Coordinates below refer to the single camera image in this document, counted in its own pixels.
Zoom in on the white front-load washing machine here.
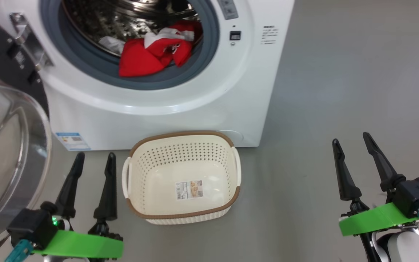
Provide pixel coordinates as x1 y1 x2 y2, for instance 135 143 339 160
0 0 295 151

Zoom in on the red and white jersey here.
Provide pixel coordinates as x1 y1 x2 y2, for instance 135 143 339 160
99 20 203 78

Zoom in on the round white filter cover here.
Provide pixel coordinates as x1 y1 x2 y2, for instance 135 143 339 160
217 130 244 144

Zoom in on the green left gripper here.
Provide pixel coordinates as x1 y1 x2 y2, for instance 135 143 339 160
31 151 124 260

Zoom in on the metal door hinge bracket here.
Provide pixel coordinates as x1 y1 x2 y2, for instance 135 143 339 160
9 13 55 71

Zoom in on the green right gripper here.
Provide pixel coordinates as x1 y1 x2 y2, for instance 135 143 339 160
332 131 419 237

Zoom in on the printed product label sticker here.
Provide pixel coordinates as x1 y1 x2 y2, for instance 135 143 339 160
175 180 203 200

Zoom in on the teal left cable connector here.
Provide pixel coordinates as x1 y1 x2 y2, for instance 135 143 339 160
4 239 33 262

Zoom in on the cream perforated laundry basket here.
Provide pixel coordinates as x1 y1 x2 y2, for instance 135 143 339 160
122 131 242 225

